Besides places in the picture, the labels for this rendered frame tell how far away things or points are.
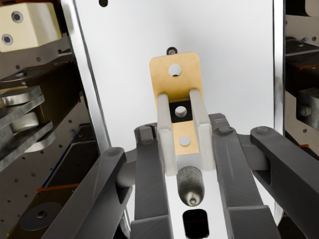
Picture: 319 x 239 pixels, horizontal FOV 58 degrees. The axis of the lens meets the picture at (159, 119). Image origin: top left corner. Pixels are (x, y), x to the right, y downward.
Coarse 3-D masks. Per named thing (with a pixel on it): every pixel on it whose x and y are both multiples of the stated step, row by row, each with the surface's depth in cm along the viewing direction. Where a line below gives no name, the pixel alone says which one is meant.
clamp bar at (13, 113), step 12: (0, 108) 25; (12, 108) 24; (24, 108) 25; (0, 120) 22; (12, 120) 23; (0, 132) 23; (24, 132) 26; (36, 132) 26; (0, 144) 23; (12, 144) 24; (24, 144) 24; (0, 156) 22; (12, 156) 23; (0, 168) 21
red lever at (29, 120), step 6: (24, 114) 26; (30, 114) 26; (36, 114) 26; (18, 120) 25; (24, 120) 26; (30, 120) 26; (36, 120) 26; (12, 126) 25; (18, 126) 26; (24, 126) 26; (30, 126) 26; (36, 126) 27; (12, 132) 25
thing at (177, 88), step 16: (160, 64) 22; (192, 64) 21; (160, 80) 22; (176, 80) 22; (192, 80) 22; (176, 96) 22; (176, 112) 23; (176, 128) 23; (192, 128) 23; (176, 144) 24; (192, 144) 24
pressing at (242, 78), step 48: (96, 0) 28; (144, 0) 28; (192, 0) 28; (240, 0) 28; (96, 48) 30; (144, 48) 30; (192, 48) 30; (240, 48) 30; (96, 96) 32; (144, 96) 32; (240, 96) 32; (96, 144) 34
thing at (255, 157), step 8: (216, 120) 18; (224, 120) 17; (240, 136) 15; (248, 136) 15; (248, 144) 14; (248, 152) 14; (256, 152) 14; (248, 160) 15; (256, 160) 14; (264, 160) 14; (256, 168) 15; (264, 168) 14
